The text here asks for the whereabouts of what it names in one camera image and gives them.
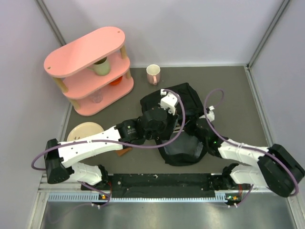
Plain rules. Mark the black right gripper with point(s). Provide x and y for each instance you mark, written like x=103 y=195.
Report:
x=189 y=131

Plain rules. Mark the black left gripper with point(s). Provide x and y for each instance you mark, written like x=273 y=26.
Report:
x=172 y=118

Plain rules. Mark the black student backpack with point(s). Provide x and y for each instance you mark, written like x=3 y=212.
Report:
x=187 y=149

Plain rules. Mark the brown leather wallet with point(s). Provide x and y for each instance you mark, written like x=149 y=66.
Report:
x=123 y=151

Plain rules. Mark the pink mug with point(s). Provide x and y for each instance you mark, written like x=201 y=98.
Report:
x=153 y=74

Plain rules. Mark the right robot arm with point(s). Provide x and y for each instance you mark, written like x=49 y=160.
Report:
x=271 y=167

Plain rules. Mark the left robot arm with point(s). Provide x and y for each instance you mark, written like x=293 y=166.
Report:
x=63 y=160

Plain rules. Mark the orange bowl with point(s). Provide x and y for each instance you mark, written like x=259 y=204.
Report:
x=116 y=81

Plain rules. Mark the clear glass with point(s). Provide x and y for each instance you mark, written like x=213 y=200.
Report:
x=96 y=97

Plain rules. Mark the pink cream plate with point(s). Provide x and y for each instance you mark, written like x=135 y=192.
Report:
x=84 y=130

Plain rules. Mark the green mug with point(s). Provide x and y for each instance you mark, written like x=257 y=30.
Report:
x=101 y=67

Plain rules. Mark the pink three-tier shelf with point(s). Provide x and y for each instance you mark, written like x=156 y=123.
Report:
x=68 y=64

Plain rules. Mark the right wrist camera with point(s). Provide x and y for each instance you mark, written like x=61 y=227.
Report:
x=210 y=113

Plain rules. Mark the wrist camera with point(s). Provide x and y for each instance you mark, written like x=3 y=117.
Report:
x=210 y=113
x=169 y=101

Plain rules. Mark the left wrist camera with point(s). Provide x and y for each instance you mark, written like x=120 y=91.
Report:
x=169 y=101

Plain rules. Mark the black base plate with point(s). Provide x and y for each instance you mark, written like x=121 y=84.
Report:
x=157 y=182

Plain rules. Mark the slotted cable duct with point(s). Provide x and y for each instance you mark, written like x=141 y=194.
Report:
x=96 y=197

